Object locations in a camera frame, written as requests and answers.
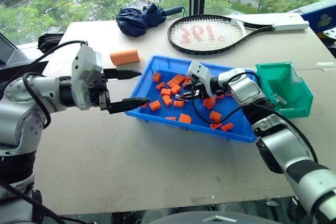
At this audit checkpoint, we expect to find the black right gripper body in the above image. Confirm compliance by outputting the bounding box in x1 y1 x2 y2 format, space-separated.
190 76 211 101

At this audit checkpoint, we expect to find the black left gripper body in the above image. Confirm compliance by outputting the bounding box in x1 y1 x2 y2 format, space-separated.
87 69 111 111

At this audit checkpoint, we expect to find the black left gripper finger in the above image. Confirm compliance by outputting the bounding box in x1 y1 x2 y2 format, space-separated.
103 68 143 81
107 97 151 115

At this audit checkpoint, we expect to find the blue plastic bin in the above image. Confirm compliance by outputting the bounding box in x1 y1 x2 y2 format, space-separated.
124 54 259 144

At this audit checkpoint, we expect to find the green plastic bin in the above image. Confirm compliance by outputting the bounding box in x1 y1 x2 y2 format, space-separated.
255 61 314 119

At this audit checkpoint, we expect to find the orange foam cylinder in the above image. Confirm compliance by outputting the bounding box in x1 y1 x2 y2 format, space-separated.
109 48 142 67

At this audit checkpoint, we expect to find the large orange studded block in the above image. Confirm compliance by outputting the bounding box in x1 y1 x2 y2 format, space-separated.
166 72 185 89

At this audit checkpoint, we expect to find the orange rounded block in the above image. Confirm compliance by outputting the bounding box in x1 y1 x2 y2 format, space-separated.
178 113 193 125

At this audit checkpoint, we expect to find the navy folded umbrella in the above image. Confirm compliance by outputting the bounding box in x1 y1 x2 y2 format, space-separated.
115 2 186 38

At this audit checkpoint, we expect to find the black white tennis racket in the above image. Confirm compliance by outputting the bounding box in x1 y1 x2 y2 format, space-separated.
167 14 310 57

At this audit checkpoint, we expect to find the black folded bag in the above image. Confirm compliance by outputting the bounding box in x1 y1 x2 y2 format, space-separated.
37 33 65 52

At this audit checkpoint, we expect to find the small grey battery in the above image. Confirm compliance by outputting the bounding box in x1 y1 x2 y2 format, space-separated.
272 93 288 105

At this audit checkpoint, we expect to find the dark grey monitor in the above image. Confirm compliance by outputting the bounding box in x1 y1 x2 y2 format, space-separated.
0 32 49 84

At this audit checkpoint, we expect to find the grey rounded shape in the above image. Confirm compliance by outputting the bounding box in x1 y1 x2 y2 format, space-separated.
146 209 266 224

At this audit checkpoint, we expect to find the blue box with print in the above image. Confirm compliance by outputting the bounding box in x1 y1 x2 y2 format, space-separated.
300 0 336 35

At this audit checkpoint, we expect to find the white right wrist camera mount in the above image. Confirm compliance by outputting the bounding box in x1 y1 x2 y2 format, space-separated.
186 60 212 99

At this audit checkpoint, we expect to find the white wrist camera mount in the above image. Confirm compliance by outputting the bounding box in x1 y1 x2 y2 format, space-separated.
71 44 104 111
186 60 212 99

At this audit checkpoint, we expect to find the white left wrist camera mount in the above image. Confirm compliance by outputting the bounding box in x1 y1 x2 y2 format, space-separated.
71 44 104 111

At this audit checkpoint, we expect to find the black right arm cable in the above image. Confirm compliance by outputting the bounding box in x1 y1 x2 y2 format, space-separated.
191 71 319 164

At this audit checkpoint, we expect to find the black body cable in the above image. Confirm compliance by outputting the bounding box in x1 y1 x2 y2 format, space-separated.
0 178 61 224

